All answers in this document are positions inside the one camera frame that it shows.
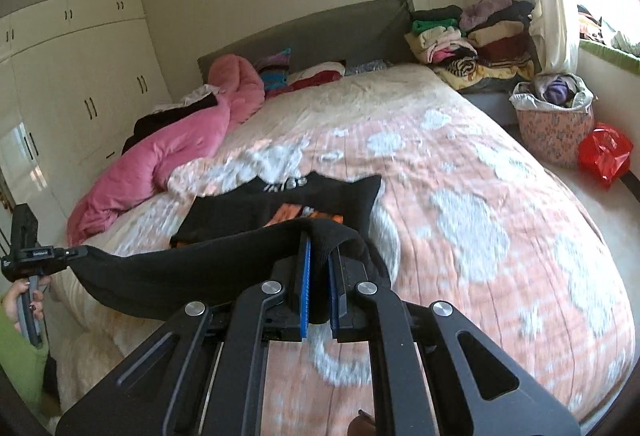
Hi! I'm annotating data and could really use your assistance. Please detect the black sweater orange cuffs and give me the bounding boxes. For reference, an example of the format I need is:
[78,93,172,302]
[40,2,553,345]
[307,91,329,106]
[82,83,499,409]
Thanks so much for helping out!
[70,171,390,322]

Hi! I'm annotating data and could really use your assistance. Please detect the floral laundry basket with clothes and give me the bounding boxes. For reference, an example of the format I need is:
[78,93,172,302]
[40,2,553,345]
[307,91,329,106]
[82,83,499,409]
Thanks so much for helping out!
[509,74,596,168]

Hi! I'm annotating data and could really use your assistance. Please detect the pile of folded clothes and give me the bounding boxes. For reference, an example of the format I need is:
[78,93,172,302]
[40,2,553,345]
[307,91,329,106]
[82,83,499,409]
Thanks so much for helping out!
[405,0,538,93]

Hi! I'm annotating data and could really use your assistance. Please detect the person's left hand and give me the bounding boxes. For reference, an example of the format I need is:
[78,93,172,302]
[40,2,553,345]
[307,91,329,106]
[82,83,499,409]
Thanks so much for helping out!
[1,277,51,338]

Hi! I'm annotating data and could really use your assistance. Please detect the person's right hand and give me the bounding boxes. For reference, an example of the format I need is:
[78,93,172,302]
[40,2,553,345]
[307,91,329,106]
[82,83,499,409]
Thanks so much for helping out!
[347,410,376,436]

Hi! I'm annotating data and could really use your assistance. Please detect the peach white patterned bedspread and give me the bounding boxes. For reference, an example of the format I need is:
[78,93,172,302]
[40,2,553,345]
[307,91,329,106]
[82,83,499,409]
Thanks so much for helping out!
[90,64,636,425]

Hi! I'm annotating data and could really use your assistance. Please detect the beige fluffy blanket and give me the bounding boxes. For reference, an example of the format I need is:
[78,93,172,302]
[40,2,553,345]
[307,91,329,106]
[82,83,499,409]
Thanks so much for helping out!
[50,332,124,413]

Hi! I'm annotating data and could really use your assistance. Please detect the black garment behind duvet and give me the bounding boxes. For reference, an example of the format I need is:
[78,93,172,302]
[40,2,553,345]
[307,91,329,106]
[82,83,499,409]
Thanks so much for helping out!
[122,93,218,154]

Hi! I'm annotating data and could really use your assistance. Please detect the pink duvet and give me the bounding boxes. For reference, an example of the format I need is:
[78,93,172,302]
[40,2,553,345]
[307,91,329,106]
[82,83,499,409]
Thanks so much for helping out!
[66,54,265,245]

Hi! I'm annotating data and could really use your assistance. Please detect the red and white folded garment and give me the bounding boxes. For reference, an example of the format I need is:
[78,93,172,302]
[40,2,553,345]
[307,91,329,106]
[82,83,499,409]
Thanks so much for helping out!
[265,61,346,100]

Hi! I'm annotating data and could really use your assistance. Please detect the striped colourful pillow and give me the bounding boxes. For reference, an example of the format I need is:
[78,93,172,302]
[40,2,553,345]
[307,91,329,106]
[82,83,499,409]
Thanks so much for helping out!
[254,48,292,92]

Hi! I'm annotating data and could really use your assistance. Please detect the grey bed headboard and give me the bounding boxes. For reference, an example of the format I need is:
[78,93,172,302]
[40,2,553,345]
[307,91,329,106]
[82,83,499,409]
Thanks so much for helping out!
[198,0,413,80]

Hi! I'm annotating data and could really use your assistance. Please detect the red plastic bag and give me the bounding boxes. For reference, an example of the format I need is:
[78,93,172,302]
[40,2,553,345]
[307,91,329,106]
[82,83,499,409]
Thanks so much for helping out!
[578,122,634,189]

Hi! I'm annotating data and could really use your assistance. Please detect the white wardrobe with handles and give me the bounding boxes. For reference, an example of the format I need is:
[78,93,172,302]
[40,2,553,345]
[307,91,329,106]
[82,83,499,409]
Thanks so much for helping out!
[1,0,170,244]

